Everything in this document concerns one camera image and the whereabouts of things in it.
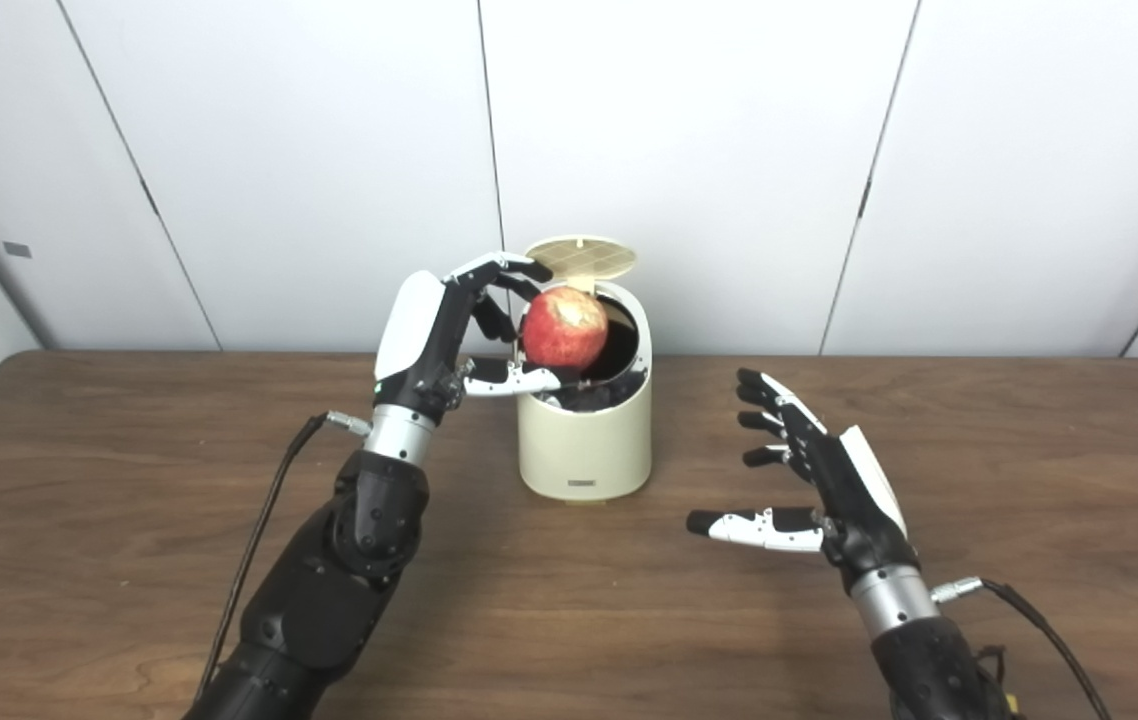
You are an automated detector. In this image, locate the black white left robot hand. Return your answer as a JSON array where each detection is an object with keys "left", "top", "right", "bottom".
[{"left": 372, "top": 252, "right": 562, "bottom": 426}]

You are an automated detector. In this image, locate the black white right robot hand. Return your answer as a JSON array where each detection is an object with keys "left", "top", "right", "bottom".
[{"left": 686, "top": 368, "right": 922, "bottom": 600}]

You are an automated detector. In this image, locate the red apple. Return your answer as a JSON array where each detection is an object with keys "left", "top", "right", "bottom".
[{"left": 521, "top": 286, "right": 610, "bottom": 371}]

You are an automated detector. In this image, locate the round cream bin lid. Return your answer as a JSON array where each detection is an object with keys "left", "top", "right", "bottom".
[{"left": 525, "top": 236, "right": 638, "bottom": 294}]

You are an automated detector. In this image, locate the cream-colored bin body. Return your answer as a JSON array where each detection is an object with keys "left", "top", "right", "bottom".
[{"left": 516, "top": 280, "right": 653, "bottom": 504}]

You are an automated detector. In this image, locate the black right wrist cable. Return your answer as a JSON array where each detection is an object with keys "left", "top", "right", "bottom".
[{"left": 932, "top": 577, "right": 1115, "bottom": 720}]

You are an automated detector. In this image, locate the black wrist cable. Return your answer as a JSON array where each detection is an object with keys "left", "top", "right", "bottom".
[
  {"left": 932, "top": 577, "right": 1115, "bottom": 720},
  {"left": 191, "top": 410, "right": 372, "bottom": 703}
]

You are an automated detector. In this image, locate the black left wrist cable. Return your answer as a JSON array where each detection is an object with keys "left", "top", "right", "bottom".
[{"left": 191, "top": 410, "right": 372, "bottom": 703}]

